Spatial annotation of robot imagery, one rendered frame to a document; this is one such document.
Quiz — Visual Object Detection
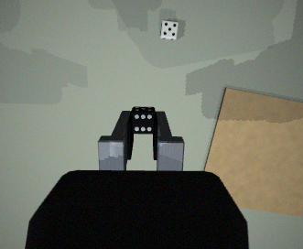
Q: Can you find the grey die with black pips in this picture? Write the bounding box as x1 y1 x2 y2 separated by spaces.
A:
160 20 179 40

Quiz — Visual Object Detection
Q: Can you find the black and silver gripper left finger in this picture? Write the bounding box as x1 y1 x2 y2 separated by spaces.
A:
98 111 134 170

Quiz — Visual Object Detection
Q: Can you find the black die with white pips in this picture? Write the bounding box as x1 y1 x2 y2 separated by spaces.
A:
131 107 156 135

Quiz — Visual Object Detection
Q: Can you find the tan mat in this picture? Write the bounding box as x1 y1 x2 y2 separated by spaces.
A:
203 88 303 217

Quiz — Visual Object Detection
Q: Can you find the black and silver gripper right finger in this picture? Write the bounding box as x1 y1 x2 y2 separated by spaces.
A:
153 111 185 171

